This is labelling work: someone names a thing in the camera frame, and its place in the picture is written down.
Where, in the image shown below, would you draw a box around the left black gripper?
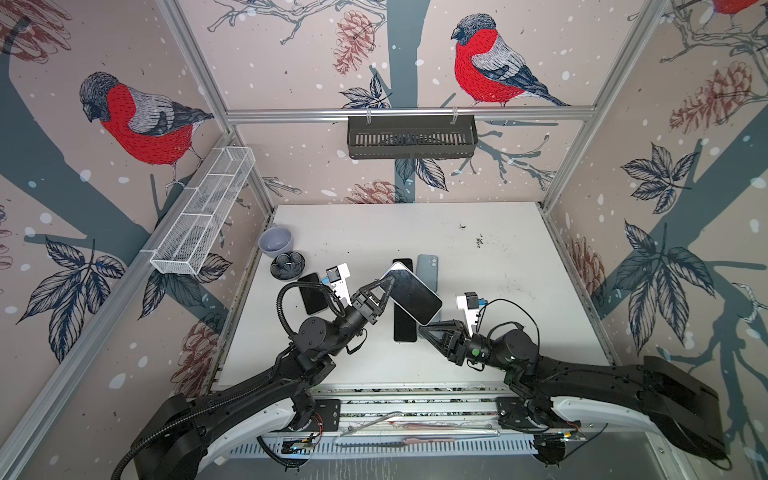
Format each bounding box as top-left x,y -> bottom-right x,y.
324,276 -> 391,359

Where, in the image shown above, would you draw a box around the black phone from case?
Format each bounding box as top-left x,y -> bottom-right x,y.
393,306 -> 418,343

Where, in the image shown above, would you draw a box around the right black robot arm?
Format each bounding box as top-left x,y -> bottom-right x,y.
420,320 -> 732,470

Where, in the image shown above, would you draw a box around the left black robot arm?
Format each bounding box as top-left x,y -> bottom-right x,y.
111,277 -> 394,479

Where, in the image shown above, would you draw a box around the dark grey flower dish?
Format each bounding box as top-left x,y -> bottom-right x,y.
270,251 -> 306,281

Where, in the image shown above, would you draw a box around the lavender bowl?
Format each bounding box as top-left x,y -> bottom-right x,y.
258,226 -> 294,258

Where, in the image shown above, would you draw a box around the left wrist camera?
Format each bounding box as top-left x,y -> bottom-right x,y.
321,263 -> 351,304

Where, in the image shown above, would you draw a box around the aluminium front rail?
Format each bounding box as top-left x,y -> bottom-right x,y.
173,383 -> 661,460

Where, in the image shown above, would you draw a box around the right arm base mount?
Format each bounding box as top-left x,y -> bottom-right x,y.
495,396 -> 580,434

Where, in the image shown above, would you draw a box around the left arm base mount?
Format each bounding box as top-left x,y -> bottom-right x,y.
285,398 -> 341,433

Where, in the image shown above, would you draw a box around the black wire wall basket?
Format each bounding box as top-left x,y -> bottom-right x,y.
347,115 -> 478,160

